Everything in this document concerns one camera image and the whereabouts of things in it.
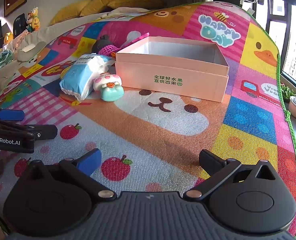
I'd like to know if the pink plastic basket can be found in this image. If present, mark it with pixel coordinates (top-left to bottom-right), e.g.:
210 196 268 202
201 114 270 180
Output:
98 33 150 57

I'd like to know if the colourful cartoon play mat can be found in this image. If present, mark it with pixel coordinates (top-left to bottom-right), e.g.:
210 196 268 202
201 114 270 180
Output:
0 2 296 235

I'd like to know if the yellow duck plush toy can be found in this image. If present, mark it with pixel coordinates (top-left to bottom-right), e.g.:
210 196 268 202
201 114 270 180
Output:
26 7 40 33

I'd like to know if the white blanket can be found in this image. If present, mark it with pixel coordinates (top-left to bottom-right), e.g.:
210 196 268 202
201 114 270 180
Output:
98 7 151 20

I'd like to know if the pink cardboard box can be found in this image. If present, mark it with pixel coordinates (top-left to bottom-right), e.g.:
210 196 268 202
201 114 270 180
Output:
115 36 229 102

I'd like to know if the yellow cushion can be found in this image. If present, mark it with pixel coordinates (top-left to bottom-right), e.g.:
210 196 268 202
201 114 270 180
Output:
49 0 91 25
107 0 165 9

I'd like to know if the small potted plant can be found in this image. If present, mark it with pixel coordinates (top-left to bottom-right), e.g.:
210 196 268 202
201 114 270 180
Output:
281 83 296 103

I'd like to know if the black plush cat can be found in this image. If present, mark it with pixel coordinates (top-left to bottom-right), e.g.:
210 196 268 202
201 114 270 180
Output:
91 34 111 54

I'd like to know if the blue white tissue pack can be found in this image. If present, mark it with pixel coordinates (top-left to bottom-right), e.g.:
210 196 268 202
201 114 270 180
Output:
59 53 115 102

